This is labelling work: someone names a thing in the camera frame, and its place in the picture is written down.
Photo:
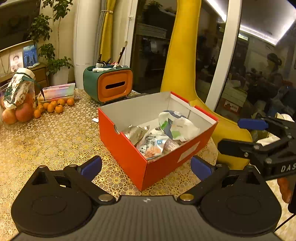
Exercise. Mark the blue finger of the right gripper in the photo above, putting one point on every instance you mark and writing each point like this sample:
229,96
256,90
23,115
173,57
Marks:
252,124

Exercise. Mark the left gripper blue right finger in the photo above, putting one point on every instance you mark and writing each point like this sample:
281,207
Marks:
201,168

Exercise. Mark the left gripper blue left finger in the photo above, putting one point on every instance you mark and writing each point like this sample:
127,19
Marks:
91,168

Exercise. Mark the white pink snack bag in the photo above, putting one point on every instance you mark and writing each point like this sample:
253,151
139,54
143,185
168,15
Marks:
171,145

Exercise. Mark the white blue wipes pack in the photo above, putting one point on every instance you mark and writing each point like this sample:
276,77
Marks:
177,126

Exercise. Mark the white orange packet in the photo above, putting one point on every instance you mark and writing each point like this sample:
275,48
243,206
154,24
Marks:
152,145

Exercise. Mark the silver foil snack packet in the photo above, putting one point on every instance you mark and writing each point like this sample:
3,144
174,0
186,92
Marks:
135,133

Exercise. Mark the red white cardboard box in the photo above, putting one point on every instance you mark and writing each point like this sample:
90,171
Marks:
143,111

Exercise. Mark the orange tangerine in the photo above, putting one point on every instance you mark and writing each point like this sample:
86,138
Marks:
61,102
59,109
70,102
37,113

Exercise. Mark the yellow chair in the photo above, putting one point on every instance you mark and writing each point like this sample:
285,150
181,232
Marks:
199,57

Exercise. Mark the red apple right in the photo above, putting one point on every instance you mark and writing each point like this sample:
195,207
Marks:
24,112

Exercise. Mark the red apple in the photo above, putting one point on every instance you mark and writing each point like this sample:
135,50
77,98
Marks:
24,112
9,116

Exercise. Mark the green orange tissue box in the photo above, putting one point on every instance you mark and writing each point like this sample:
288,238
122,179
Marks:
108,83

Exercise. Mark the red apple left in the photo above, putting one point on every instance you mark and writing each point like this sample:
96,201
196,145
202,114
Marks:
9,116

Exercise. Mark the green white snack bag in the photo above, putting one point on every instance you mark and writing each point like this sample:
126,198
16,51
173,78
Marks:
21,89

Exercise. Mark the green potted plant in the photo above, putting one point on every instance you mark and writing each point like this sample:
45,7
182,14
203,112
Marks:
45,31

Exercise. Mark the wooden TV cabinet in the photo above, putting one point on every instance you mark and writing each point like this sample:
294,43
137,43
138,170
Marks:
40,73

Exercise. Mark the yellow curtain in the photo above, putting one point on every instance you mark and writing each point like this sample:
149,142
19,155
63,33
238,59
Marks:
103,42

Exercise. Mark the framed child portrait photo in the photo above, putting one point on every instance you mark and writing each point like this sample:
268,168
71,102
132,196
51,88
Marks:
16,61

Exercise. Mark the white air conditioner column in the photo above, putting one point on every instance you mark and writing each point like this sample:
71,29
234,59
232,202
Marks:
85,28

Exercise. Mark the black television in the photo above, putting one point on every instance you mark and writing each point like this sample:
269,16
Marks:
16,17

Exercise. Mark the blue picture frame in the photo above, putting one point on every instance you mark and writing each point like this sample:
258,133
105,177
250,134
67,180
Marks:
30,56

